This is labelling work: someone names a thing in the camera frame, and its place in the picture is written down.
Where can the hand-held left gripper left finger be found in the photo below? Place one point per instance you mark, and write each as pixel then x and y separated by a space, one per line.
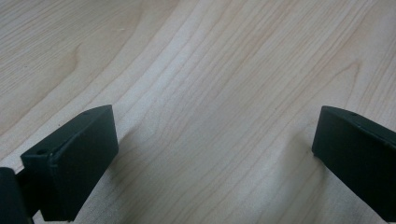
pixel 81 168

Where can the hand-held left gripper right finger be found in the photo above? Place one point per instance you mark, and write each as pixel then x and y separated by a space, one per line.
pixel 355 155

